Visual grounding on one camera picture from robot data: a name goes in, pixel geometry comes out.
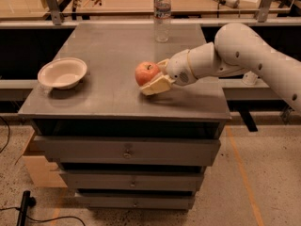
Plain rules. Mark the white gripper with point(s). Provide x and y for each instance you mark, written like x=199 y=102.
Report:
x=178 y=68

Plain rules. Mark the red apple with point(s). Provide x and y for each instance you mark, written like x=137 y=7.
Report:
x=145 y=71

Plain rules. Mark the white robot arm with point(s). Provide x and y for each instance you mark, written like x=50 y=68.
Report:
x=236 y=49

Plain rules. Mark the clear plastic water bottle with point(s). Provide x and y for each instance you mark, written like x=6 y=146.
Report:
x=162 y=19

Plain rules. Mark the grey drawer cabinet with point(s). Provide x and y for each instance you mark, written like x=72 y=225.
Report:
x=107 y=103

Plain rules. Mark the white paper bowl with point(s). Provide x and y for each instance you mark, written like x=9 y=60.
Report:
x=64 y=73

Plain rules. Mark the top grey drawer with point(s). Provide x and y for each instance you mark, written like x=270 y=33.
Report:
x=126 y=150

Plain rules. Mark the grey drawer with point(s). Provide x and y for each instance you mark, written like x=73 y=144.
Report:
x=126 y=150
x=135 y=201
x=122 y=180

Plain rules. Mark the middle grey drawer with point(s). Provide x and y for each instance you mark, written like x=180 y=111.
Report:
x=122 y=180

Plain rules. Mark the bottom grey drawer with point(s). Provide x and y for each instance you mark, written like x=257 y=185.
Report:
x=135 y=201

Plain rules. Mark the cardboard box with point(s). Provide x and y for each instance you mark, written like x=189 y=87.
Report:
x=42 y=172

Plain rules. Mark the wooden workbench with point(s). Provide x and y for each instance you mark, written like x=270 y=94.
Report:
x=38 y=9

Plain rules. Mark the black power strip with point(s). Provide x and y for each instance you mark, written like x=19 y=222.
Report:
x=27 y=202

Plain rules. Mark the left metal bracket post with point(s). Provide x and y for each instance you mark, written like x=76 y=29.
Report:
x=56 y=15

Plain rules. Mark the metal bracket post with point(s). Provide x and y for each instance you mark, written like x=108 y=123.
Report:
x=263 y=10
x=56 y=15

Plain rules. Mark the right metal bracket post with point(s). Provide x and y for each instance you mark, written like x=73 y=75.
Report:
x=263 y=10

